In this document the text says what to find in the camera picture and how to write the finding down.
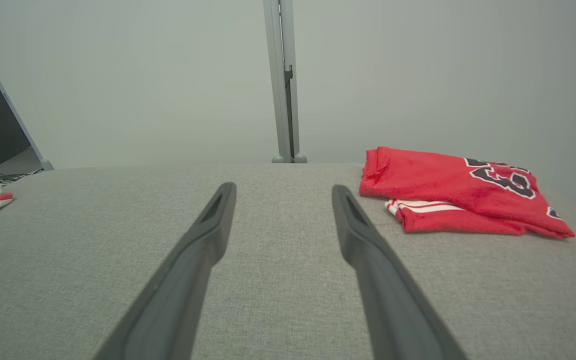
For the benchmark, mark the grey partition post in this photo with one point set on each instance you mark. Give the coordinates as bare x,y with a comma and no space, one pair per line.
283,100

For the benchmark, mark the grey upholstered fabric platform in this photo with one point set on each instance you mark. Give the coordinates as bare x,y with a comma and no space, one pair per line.
288,310

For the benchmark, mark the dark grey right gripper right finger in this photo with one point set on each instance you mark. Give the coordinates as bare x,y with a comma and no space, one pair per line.
393,300

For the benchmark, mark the red jersey with number print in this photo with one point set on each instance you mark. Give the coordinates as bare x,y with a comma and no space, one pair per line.
433,180

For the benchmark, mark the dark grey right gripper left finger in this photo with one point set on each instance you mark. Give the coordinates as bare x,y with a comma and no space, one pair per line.
178,290

